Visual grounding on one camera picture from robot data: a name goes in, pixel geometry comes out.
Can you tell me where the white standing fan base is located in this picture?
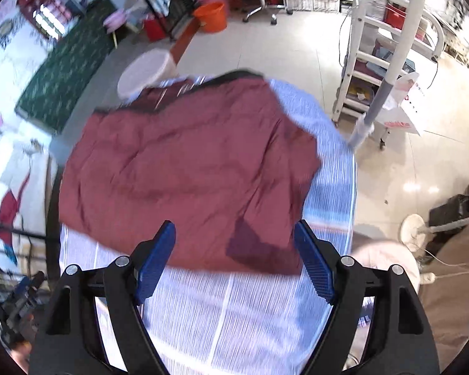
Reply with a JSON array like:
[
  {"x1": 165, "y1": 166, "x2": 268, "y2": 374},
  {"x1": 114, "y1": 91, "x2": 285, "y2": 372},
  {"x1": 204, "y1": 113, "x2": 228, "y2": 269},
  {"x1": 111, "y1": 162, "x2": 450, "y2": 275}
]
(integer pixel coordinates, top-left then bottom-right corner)
[{"x1": 398, "y1": 214, "x2": 469, "y2": 253}]

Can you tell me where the white metal cart rack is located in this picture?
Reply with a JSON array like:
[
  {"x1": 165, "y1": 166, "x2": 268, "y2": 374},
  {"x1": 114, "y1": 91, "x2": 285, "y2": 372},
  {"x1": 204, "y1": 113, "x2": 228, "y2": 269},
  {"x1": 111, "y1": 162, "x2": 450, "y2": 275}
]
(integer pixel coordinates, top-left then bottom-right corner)
[{"x1": 332, "y1": 0, "x2": 445, "y2": 139}]

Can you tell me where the white round stool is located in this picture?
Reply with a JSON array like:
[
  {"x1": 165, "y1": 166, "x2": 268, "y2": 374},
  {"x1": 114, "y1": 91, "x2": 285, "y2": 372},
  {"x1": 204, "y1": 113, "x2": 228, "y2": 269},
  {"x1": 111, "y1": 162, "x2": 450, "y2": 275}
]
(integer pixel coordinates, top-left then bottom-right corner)
[{"x1": 117, "y1": 48, "x2": 178, "y2": 99}]

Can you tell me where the maroon quilted zip jacket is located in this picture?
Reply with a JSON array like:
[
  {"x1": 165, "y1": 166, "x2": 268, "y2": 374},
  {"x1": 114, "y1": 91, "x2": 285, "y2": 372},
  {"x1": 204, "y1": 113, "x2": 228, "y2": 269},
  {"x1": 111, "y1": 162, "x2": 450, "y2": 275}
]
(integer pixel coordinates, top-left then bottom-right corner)
[{"x1": 59, "y1": 71, "x2": 322, "y2": 275}]

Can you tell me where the blue plaid bed sheet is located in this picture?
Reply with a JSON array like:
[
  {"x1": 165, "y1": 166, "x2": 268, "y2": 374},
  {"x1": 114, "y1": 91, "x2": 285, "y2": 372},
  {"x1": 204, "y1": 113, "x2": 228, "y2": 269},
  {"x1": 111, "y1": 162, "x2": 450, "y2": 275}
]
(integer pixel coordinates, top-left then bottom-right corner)
[{"x1": 58, "y1": 73, "x2": 358, "y2": 375}]

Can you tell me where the rolling office chair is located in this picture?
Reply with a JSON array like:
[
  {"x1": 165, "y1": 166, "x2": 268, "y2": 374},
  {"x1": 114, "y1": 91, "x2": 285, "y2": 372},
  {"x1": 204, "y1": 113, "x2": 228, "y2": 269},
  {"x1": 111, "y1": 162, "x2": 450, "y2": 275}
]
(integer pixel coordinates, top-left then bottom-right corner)
[{"x1": 242, "y1": 0, "x2": 294, "y2": 25}]

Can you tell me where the green patterned rug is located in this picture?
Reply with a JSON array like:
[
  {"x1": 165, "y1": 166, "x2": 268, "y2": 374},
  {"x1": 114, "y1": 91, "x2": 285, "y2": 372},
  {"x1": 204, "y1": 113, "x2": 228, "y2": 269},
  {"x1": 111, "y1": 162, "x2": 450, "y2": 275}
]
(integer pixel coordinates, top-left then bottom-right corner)
[{"x1": 14, "y1": 0, "x2": 116, "y2": 134}]

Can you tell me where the orange plastic bucket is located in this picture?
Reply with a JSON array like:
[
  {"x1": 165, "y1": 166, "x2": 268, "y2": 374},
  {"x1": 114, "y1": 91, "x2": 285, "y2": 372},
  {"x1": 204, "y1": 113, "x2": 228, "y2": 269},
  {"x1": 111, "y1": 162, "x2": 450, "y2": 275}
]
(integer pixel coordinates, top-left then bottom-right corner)
[{"x1": 193, "y1": 2, "x2": 228, "y2": 33}]

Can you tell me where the grey white vertical pole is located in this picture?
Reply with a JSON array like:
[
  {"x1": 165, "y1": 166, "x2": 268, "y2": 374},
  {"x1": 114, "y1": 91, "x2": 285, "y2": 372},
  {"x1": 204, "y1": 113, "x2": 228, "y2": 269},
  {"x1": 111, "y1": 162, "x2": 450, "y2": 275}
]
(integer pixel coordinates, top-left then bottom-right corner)
[{"x1": 348, "y1": 0, "x2": 425, "y2": 153}]

